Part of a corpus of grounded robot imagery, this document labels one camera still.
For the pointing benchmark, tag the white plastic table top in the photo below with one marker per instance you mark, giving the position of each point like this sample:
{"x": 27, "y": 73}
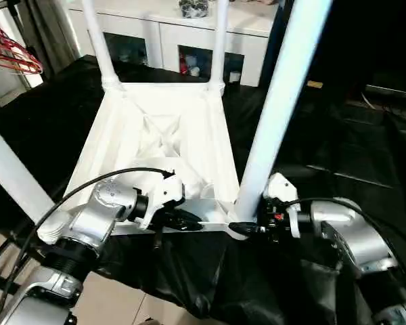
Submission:
{"x": 122, "y": 135}

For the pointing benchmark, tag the white plastic table leg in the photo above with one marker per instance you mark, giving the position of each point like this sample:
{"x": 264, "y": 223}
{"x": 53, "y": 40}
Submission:
{"x": 220, "y": 44}
{"x": 284, "y": 101}
{"x": 13, "y": 176}
{"x": 99, "y": 44}

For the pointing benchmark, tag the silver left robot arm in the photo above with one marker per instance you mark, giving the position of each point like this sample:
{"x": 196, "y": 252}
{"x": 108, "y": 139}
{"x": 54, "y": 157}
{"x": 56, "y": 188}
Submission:
{"x": 101, "y": 216}

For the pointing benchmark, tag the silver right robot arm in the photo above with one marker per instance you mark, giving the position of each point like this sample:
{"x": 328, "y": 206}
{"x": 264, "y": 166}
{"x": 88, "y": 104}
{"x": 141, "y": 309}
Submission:
{"x": 362, "y": 243}

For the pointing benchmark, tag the black case with brass label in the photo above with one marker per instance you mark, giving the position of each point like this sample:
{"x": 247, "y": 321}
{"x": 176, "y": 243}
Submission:
{"x": 314, "y": 84}

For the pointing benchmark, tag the black mat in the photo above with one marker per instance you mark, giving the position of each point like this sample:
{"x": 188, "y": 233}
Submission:
{"x": 37, "y": 118}

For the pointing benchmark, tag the dark long metal bar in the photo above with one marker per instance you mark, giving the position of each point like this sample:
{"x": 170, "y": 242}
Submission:
{"x": 392, "y": 89}

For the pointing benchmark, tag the white cabinet with glass doors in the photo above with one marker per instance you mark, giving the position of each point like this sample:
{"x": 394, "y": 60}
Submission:
{"x": 186, "y": 32}

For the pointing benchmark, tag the dark grey curtain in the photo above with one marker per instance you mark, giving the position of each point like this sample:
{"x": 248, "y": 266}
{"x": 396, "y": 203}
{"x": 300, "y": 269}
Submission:
{"x": 50, "y": 34}

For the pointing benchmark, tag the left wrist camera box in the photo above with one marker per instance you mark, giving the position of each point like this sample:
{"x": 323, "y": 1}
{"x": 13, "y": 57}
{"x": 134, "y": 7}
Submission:
{"x": 165, "y": 193}

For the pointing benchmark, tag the black metal folding frame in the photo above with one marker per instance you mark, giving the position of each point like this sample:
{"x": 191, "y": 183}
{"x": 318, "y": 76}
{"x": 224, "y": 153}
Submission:
{"x": 1, "y": 252}

